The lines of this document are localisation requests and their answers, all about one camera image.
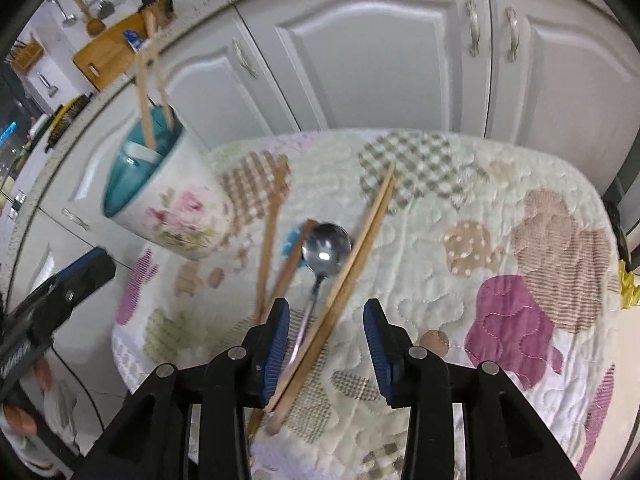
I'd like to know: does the white ceramic spoon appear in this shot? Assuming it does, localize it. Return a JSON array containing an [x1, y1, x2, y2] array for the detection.
[[122, 141, 163, 165]]

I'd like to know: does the yellow egg tray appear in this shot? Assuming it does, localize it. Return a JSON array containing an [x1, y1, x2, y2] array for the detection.
[[618, 260, 640, 309]]

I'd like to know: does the yellow lidded casserole pot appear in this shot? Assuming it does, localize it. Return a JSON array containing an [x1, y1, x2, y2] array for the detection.
[[44, 92, 93, 153]]

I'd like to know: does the metal spoon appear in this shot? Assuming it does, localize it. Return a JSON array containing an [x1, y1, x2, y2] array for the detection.
[[290, 223, 352, 363]]

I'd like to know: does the floral quilted table cloth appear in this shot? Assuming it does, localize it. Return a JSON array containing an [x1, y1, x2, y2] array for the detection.
[[112, 130, 620, 479]]

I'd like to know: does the wooden chopstick basket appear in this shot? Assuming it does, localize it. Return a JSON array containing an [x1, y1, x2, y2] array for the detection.
[[9, 40, 44, 74]]

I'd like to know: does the left hand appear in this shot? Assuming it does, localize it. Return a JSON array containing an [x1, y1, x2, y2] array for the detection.
[[2, 356, 53, 436]]

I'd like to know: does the floral utensil holder teal rim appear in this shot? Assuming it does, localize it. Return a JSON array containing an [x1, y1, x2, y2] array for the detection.
[[102, 106, 235, 260]]

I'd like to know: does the white cabinet door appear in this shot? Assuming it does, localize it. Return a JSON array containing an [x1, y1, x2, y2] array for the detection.
[[238, 0, 490, 136], [39, 9, 298, 248], [486, 0, 639, 192]]

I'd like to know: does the wooden cutting board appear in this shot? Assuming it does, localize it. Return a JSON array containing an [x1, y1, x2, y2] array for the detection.
[[73, 0, 175, 92]]

